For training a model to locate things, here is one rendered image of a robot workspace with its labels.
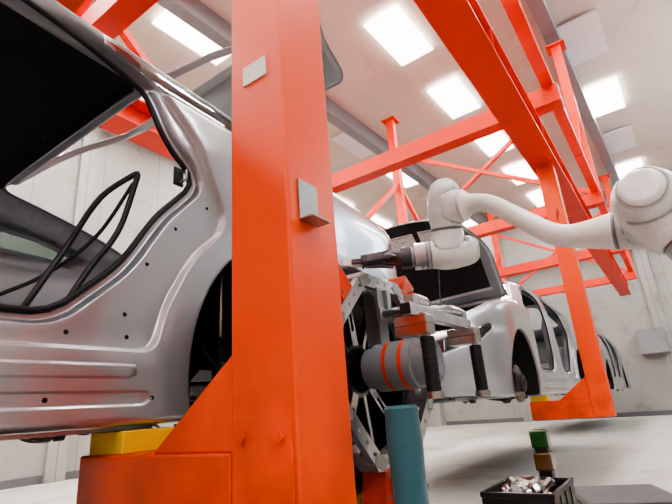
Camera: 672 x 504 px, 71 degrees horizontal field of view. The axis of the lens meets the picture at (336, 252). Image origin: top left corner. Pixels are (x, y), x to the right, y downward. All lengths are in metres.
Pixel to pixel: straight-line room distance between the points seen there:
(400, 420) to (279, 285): 0.53
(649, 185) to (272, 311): 0.81
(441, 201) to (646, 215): 0.60
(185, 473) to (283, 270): 0.43
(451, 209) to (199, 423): 0.95
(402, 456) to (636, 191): 0.79
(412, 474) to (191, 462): 0.52
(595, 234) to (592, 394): 3.56
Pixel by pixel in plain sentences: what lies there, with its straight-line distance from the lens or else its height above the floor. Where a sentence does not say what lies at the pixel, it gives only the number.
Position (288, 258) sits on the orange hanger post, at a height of 1.01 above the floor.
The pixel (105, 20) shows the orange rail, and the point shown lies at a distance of 3.69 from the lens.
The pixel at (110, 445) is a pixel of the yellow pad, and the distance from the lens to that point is 1.27.
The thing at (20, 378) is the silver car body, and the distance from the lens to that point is 1.13.
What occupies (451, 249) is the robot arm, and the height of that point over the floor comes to 1.19.
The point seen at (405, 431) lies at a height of 0.68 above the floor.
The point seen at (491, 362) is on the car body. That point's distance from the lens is 3.99.
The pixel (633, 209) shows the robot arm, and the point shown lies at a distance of 1.16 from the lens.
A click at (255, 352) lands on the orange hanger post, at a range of 0.89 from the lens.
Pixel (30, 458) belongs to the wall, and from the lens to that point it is 9.12.
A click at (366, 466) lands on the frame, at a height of 0.60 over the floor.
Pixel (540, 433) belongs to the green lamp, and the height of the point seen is 0.65.
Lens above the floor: 0.74
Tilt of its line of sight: 19 degrees up
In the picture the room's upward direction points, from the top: 4 degrees counter-clockwise
